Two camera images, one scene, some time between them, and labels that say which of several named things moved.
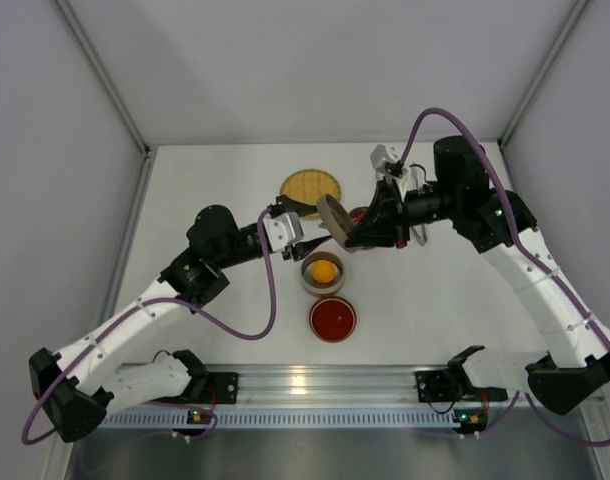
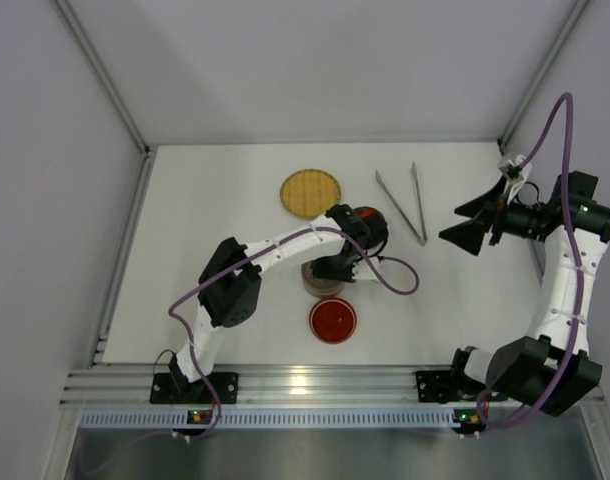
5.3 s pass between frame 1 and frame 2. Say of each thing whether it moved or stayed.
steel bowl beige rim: stayed
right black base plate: stayed
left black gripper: moved
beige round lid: moved
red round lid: stayed
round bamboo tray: stayed
